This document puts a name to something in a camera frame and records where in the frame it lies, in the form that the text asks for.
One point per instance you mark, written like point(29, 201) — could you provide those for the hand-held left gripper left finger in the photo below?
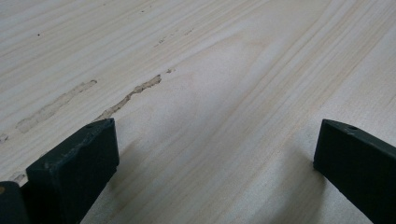
point(71, 171)

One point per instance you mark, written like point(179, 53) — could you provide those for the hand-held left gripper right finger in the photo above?
point(361, 165)

